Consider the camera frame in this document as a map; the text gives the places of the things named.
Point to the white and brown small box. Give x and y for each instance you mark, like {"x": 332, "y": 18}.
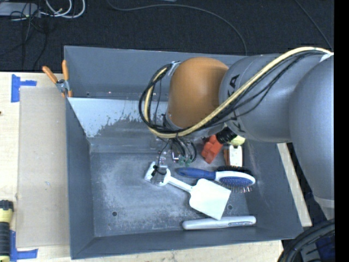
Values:
{"x": 235, "y": 155}

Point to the white plastic spatula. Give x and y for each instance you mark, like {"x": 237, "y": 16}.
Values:
{"x": 208, "y": 198}

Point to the blue and white hairbrush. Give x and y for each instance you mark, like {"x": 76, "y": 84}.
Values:
{"x": 231, "y": 180}

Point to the black cylinder on white bracket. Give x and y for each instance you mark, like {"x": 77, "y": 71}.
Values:
{"x": 225, "y": 136}

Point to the pale wood flat board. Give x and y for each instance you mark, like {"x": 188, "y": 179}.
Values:
{"x": 41, "y": 160}

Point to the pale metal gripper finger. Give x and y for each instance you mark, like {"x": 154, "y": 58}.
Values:
{"x": 160, "y": 180}
{"x": 163, "y": 162}

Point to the grey metal bin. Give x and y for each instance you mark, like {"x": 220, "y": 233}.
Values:
{"x": 131, "y": 190}

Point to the yellow-green ball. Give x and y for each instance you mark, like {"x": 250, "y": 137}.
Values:
{"x": 239, "y": 140}

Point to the white marker pen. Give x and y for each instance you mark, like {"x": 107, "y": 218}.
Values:
{"x": 218, "y": 223}

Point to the orange-red toy block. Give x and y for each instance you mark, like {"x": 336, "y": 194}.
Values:
{"x": 211, "y": 150}

